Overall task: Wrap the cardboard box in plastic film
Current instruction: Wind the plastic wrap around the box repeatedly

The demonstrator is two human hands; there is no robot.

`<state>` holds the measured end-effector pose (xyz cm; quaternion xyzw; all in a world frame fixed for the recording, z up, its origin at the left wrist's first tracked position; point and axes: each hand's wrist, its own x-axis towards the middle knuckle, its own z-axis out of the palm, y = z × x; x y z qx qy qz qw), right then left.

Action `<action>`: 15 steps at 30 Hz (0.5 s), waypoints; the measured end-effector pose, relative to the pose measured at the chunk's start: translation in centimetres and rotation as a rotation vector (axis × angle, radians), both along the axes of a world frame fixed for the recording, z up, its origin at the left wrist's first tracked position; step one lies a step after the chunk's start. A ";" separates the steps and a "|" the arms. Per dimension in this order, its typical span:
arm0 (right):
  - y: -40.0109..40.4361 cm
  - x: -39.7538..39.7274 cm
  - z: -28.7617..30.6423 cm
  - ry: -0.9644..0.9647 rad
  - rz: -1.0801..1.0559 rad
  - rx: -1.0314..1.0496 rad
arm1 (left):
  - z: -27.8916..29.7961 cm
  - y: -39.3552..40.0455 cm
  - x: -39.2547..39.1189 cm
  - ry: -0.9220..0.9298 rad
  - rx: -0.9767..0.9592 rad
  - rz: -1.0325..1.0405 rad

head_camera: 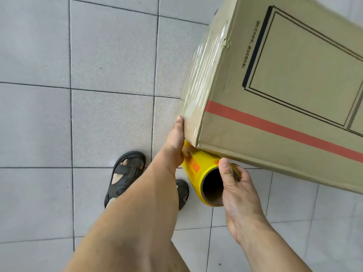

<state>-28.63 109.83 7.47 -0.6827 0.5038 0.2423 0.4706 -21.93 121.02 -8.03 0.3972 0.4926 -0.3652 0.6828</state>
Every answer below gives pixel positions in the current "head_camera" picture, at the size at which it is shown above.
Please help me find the person's left hand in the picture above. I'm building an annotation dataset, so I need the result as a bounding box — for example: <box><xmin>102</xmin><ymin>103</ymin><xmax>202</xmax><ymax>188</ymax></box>
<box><xmin>161</xmin><ymin>116</ymin><xmax>185</xmax><ymax>169</ymax></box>

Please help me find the person's right hand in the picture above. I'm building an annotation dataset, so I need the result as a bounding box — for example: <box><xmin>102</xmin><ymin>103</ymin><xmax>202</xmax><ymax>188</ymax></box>
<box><xmin>218</xmin><ymin>158</ymin><xmax>273</xmax><ymax>244</ymax></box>

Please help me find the yellow stretch film roll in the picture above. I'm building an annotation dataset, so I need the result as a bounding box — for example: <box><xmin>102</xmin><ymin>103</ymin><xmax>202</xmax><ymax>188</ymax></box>
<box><xmin>181</xmin><ymin>140</ymin><xmax>241</xmax><ymax>208</ymax></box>

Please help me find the large brown cardboard box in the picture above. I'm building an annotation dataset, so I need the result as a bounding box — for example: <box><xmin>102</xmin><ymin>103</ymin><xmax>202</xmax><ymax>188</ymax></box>
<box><xmin>175</xmin><ymin>0</ymin><xmax>363</xmax><ymax>195</ymax></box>

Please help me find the person's left forearm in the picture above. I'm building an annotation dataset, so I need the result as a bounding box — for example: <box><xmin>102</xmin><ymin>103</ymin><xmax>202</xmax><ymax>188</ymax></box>
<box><xmin>64</xmin><ymin>147</ymin><xmax>188</xmax><ymax>272</ymax></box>

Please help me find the person's right forearm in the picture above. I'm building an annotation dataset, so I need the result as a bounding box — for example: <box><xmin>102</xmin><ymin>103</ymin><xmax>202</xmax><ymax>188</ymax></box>
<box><xmin>234</xmin><ymin>221</ymin><xmax>319</xmax><ymax>272</ymax></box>

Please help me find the black right sandal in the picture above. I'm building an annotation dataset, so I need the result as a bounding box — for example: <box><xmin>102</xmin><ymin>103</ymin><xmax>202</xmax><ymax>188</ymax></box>
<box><xmin>176</xmin><ymin>179</ymin><xmax>189</xmax><ymax>211</ymax></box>

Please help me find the black sandal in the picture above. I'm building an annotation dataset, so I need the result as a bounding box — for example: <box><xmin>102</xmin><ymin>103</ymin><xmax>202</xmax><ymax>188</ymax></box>
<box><xmin>104</xmin><ymin>151</ymin><xmax>146</xmax><ymax>209</ymax></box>
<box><xmin>176</xmin><ymin>179</ymin><xmax>189</xmax><ymax>211</ymax></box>

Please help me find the person's left foot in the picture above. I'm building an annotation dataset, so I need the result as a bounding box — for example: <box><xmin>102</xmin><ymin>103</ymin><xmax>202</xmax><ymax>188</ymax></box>
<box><xmin>111</xmin><ymin>158</ymin><xmax>144</xmax><ymax>185</ymax></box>

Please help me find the black left sandal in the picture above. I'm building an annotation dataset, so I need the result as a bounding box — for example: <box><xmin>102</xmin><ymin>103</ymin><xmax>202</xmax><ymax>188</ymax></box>
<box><xmin>104</xmin><ymin>151</ymin><xmax>146</xmax><ymax>209</ymax></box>

